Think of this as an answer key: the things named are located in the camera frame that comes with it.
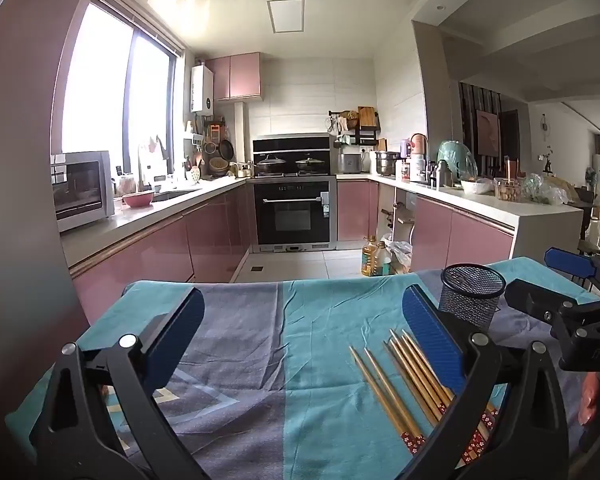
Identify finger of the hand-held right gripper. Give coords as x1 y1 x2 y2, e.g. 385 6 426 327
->
544 247 600 287
504 279 600 347

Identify clear cookie container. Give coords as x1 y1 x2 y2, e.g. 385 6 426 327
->
494 177 525 202

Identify yellow cooking oil bottle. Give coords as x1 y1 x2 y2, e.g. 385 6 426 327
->
361 236 379 277

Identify black built-in oven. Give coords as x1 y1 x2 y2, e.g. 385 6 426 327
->
252 179 337 252

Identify pink kitchen base cabinets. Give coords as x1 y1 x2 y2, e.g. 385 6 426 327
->
336 174 583 273
60 177 253 311

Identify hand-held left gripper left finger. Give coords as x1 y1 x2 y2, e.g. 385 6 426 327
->
27 286 206 480

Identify black range hood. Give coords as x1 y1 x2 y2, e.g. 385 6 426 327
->
252 134 331 178

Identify white vent pipe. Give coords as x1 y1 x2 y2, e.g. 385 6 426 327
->
234 101 244 163

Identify black wok with lid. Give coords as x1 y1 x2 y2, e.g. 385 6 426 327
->
255 155 287 176
295 154 326 175

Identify clear plastic bags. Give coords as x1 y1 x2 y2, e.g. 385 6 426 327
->
522 172 576 206

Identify large kitchen window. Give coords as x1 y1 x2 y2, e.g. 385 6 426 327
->
60 0 186 171

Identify striped dark wall panel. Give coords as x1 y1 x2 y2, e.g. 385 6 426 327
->
459 82 503 171

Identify pink wall cabinet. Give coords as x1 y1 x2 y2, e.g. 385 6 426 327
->
205 52 263 103

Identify person's right hand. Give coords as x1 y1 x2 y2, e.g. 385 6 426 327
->
579 367 600 427

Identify white countertop oven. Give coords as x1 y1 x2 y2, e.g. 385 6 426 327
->
50 150 116 233

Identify white wall water heater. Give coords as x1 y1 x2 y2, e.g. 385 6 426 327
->
190 65 216 113

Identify square ceiling light panel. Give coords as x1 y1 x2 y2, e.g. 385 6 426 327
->
266 0 305 35

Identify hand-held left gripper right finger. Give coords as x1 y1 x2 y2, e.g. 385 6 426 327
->
394 284 572 480

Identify black mesh utensil holder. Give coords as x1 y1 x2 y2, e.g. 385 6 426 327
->
438 264 507 332

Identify grey refrigerator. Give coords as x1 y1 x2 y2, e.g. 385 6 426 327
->
0 5 88 341

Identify pink bowl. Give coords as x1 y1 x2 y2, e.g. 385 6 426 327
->
122 191 156 208

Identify teal grey printed tablecloth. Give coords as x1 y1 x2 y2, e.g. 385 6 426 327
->
5 257 600 480

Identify black wall rack with boards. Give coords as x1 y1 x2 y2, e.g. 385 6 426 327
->
328 106 381 147

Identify framed wall picture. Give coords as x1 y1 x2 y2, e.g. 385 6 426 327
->
476 109 501 157

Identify stainless steel stock pot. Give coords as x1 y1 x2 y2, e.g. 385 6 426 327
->
375 151 402 177

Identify white bowl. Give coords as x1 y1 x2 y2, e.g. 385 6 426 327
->
461 178 495 196

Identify bunch of wooden chopsticks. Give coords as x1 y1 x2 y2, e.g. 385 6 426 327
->
349 329 501 468

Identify white plastic bag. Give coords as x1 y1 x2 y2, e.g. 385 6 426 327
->
386 240 413 275

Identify mint green appliance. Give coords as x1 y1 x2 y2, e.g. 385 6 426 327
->
437 140 478 181

